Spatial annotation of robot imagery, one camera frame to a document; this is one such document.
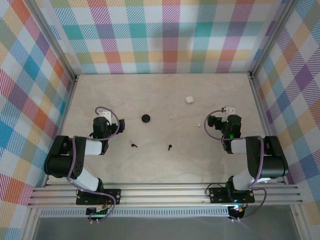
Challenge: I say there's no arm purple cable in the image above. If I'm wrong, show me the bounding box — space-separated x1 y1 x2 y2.
66 106 120 223
204 109 268 221

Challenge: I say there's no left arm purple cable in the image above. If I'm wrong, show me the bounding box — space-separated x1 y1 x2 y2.
66 106 120 223

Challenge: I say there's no aluminium table side rail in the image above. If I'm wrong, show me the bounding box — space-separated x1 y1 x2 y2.
248 73 287 185
42 74 80 188

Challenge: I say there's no grey slotted cable duct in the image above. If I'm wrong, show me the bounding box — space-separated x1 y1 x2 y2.
38 206 231 218

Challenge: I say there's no aluminium frame post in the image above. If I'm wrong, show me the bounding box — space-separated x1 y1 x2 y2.
249 0 300 78
23 0 78 83

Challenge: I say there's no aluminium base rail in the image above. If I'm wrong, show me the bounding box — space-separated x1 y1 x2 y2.
27 183 305 207

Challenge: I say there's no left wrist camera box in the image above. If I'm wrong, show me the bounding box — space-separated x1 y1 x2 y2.
97 110 112 124

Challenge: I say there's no right aluminium frame post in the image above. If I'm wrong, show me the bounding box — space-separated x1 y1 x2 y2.
249 0 300 78

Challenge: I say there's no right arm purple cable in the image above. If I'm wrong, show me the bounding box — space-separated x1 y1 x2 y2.
204 109 268 221

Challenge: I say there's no left aluminium frame post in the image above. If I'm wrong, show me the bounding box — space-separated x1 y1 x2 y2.
23 0 78 83

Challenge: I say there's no left aluminium table side rail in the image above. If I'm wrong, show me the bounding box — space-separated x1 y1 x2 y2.
42 74 80 188

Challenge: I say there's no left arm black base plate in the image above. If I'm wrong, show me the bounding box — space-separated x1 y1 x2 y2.
75 188 122 206

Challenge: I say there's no left green circuit board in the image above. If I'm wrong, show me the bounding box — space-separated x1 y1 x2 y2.
86 204 111 217

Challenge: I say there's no right aluminium table side rail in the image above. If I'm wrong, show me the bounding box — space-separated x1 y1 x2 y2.
248 73 287 185

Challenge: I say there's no right small circuit board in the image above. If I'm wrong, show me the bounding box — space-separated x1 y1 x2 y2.
228 205 245 215

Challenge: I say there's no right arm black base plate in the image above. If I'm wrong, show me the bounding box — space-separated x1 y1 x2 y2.
208 186 256 204

